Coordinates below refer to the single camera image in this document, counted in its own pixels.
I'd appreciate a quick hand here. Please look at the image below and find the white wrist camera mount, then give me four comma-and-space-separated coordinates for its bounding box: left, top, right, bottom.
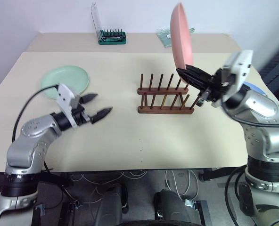
221, 49, 254, 102
56, 83, 82, 129

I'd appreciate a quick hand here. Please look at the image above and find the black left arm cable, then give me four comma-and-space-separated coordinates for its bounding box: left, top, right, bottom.
12, 84, 60, 143

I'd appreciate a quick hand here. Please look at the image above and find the green plate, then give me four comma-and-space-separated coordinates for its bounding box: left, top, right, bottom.
40, 65, 90, 100

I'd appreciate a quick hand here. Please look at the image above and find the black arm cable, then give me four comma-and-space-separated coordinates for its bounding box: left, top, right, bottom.
223, 103, 279, 129
12, 84, 60, 143

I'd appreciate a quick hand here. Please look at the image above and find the pink plate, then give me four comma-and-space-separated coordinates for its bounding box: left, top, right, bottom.
170, 2, 194, 83

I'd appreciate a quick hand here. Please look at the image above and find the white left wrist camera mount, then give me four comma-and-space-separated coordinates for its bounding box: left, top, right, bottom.
56, 83, 82, 129

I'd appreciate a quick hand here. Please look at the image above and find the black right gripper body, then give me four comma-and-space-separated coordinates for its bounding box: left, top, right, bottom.
197, 68, 233, 108

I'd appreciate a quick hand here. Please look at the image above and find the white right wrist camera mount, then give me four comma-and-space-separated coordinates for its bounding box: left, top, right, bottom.
221, 49, 254, 102

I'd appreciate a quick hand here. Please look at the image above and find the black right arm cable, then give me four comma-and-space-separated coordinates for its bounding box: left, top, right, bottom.
223, 103, 279, 129

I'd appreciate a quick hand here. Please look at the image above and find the metal floor bracket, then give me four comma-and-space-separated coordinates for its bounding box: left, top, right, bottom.
183, 199, 212, 226

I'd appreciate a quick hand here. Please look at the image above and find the black lower cable loop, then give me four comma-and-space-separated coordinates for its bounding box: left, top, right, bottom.
225, 166, 249, 226

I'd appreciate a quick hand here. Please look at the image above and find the dark rounded shape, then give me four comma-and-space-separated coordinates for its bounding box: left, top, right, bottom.
154, 189, 203, 226
96, 183, 129, 226

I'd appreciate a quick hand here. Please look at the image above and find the white floor cable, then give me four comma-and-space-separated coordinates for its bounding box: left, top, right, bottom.
164, 169, 199, 196

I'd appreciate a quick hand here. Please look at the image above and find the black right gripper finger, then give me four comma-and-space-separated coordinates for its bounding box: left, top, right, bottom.
176, 68, 208, 92
185, 64, 213, 82

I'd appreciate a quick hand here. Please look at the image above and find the green plastic packet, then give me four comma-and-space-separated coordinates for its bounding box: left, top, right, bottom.
156, 28, 173, 48

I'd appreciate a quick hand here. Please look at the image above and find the green screwdriver bit set case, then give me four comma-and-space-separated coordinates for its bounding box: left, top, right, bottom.
90, 2, 128, 46

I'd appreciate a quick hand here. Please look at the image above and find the black chair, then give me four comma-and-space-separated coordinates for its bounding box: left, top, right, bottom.
259, 43, 279, 88

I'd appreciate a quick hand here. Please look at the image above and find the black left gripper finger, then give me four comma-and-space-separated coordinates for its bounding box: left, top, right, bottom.
90, 106, 114, 124
80, 93, 98, 105

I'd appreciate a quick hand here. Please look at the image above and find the black table frame bar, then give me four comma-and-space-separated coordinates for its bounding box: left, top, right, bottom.
199, 167, 246, 182

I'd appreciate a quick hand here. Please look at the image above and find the wooden dish rack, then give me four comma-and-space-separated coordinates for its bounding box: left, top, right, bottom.
137, 73, 201, 115

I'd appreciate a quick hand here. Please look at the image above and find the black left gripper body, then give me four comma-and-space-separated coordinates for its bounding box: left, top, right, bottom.
71, 103, 93, 126

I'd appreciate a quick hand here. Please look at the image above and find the blue plate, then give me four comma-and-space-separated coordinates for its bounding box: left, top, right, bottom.
244, 81, 269, 96

